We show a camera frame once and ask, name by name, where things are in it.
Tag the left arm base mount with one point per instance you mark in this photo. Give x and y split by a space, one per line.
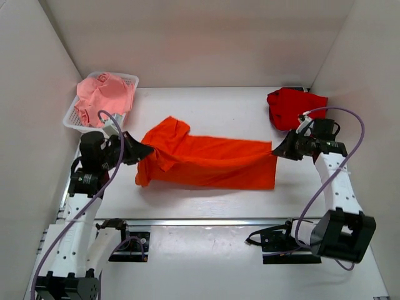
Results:
135 244

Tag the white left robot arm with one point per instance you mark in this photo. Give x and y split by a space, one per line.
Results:
71 266

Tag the red folded t shirt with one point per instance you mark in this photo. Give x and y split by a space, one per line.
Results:
285 105

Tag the aluminium table rail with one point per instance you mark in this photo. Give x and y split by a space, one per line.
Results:
207 222

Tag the orange t shirt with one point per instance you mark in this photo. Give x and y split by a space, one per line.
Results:
205 161

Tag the pink t shirt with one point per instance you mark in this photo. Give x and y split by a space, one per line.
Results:
105 91

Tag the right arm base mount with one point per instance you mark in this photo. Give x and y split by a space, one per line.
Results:
279 247

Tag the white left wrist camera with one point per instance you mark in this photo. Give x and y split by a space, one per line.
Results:
109 126

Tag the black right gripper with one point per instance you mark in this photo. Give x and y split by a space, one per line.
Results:
285 149

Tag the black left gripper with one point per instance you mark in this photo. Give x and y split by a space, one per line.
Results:
137 149

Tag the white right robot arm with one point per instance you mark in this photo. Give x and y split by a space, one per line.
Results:
344 232

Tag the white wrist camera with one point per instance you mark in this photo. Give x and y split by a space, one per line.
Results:
305 123
109 126

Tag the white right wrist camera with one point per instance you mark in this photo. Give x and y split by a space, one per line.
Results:
305 123

